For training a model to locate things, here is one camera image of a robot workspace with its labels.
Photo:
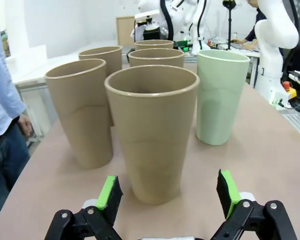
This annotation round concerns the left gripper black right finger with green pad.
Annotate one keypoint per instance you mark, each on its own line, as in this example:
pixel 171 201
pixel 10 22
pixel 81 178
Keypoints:
pixel 230 197

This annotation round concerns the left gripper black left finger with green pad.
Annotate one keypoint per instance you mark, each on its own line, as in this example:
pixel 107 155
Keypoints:
pixel 107 200

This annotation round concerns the tall brown plastic cup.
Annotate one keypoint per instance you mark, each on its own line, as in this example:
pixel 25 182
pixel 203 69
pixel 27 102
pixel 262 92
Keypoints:
pixel 155 62
pixel 110 60
pixel 77 120
pixel 152 45
pixel 152 137

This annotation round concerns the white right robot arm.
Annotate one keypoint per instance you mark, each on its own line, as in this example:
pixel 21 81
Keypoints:
pixel 272 37

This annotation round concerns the person's right hand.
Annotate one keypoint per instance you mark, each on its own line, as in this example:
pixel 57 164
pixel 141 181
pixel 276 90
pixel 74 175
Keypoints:
pixel 25 126

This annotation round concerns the tall pale green plastic cup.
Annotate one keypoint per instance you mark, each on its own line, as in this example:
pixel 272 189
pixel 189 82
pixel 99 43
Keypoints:
pixel 220 100

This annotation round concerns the red yellow emergency stop button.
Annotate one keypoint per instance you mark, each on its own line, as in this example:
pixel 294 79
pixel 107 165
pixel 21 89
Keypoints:
pixel 288 87

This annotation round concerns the white side bench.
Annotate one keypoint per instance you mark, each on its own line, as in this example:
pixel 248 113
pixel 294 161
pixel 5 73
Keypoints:
pixel 32 72

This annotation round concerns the person in light blue shirt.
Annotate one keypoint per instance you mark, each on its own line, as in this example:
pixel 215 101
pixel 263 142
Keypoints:
pixel 0 87

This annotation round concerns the brown wooden board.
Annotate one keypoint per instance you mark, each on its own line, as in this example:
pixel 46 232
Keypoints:
pixel 125 30

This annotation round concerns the black tripod stand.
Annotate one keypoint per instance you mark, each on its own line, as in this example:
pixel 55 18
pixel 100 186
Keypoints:
pixel 230 25

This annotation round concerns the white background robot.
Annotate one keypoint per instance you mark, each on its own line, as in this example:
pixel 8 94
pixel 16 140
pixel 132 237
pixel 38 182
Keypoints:
pixel 180 15

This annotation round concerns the aluminium slotted base plate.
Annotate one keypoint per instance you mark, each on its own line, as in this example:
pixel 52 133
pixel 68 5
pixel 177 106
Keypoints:
pixel 298 125

